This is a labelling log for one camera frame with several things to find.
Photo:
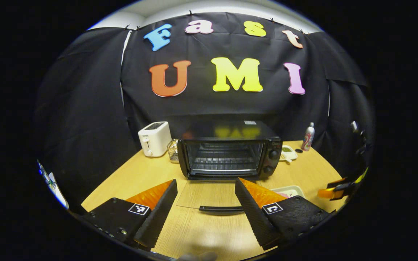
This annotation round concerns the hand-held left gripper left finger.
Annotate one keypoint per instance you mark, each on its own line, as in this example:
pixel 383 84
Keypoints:
pixel 158 217

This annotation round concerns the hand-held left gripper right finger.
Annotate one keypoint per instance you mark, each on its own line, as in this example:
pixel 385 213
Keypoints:
pixel 252 214

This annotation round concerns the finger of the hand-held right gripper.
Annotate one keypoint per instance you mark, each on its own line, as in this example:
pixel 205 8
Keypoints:
pixel 339 191
pixel 336 180

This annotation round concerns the round red food slice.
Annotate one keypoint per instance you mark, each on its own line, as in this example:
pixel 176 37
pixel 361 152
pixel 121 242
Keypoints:
pixel 282 195

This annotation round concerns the white square plate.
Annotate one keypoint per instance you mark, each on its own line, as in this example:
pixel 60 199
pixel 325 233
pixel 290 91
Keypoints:
pixel 292 190

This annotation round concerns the black electric oven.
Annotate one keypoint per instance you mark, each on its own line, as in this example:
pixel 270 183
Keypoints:
pixel 227 132

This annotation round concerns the white and red spray can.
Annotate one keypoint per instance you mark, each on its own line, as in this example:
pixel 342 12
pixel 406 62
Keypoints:
pixel 308 137

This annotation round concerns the white divided dish of grains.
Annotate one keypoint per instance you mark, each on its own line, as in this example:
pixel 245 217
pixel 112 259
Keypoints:
pixel 288 154

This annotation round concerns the white toaster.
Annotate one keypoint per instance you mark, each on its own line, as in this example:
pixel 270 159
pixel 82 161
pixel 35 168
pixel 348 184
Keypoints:
pixel 154 139

